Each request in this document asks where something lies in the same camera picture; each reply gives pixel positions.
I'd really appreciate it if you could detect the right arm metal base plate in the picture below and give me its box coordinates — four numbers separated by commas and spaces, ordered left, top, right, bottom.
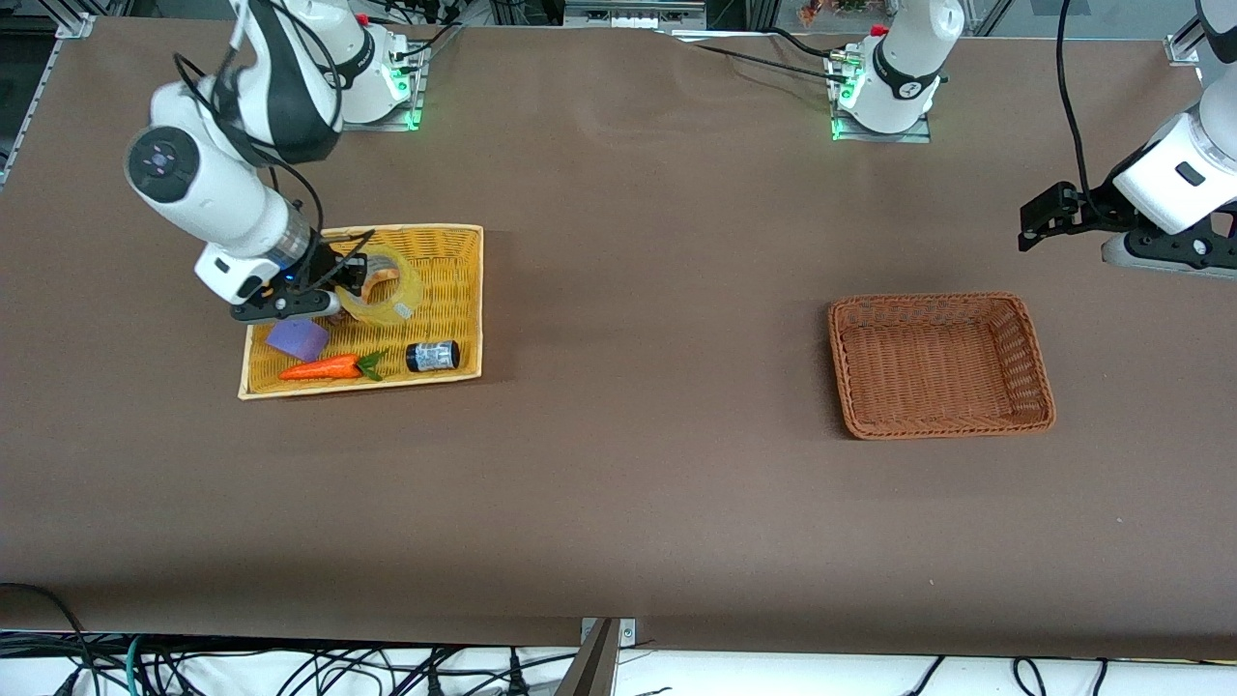
321, 43, 427, 132

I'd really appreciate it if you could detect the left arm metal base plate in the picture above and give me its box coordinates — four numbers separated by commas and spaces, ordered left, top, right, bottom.
826, 53, 935, 145

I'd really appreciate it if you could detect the orange toy carrot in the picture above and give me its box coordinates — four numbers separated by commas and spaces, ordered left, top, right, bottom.
278, 350, 388, 383

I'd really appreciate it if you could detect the yellow wicker basket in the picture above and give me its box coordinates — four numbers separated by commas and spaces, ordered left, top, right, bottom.
238, 223, 484, 401

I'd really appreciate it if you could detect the black looping floor cable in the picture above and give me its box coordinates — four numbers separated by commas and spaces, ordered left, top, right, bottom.
0, 583, 98, 696

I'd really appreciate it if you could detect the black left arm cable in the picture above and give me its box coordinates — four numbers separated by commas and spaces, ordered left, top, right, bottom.
1053, 0, 1108, 219

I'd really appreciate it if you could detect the grey metal bar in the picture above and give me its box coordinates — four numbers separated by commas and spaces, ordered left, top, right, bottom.
554, 619, 620, 696

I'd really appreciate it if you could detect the grey metal box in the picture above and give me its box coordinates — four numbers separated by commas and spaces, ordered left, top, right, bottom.
563, 0, 706, 30

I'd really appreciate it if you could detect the brown wicker basket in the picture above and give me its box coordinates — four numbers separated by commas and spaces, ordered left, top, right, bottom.
827, 292, 1057, 442

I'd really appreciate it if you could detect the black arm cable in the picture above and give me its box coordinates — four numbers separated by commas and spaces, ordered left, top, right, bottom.
1053, 0, 1108, 219
174, 0, 378, 291

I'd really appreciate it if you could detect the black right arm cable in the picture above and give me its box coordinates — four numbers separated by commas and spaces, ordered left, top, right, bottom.
174, 0, 378, 291

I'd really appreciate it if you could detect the clear packing tape roll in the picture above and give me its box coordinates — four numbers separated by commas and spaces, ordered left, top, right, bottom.
336, 246, 424, 327

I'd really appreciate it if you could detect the black tabletop cable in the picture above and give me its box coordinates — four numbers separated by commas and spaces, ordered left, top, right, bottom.
692, 43, 851, 83
768, 27, 851, 61
387, 19, 461, 65

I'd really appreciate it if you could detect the purple foam cube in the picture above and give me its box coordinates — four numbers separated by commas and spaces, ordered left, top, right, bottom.
266, 319, 331, 363

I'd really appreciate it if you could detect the small jar with black lid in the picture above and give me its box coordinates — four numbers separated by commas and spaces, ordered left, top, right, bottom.
405, 339, 461, 374

